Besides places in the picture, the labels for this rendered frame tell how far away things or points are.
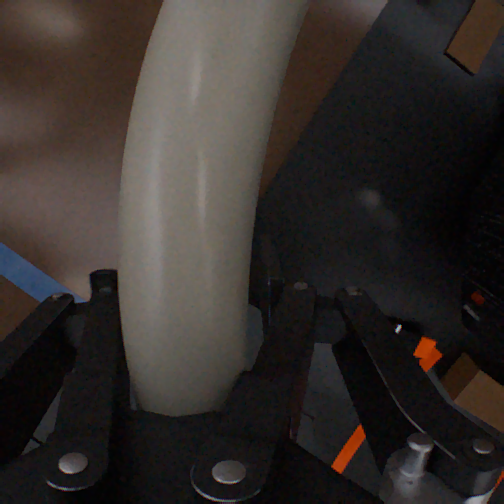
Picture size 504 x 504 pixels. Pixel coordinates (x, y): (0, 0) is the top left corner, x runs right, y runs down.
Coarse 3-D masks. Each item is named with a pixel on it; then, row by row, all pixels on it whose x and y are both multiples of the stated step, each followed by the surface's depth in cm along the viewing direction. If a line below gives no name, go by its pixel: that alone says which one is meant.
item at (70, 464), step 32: (96, 288) 15; (96, 320) 13; (96, 352) 11; (64, 384) 8; (96, 384) 8; (128, 384) 13; (64, 416) 7; (96, 416) 7; (64, 448) 6; (96, 448) 6; (64, 480) 5; (96, 480) 5
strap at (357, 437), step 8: (432, 352) 109; (424, 360) 110; (432, 360) 110; (424, 368) 110; (360, 424) 115; (360, 432) 116; (352, 440) 117; (360, 440) 117; (344, 448) 118; (352, 448) 118; (344, 456) 119; (336, 464) 119; (344, 464) 119
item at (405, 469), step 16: (416, 448) 7; (432, 448) 7; (400, 464) 7; (416, 464) 7; (384, 480) 7; (400, 480) 7; (416, 480) 7; (432, 480) 7; (384, 496) 7; (400, 496) 6; (416, 496) 6; (432, 496) 6; (448, 496) 6; (464, 496) 6; (480, 496) 6
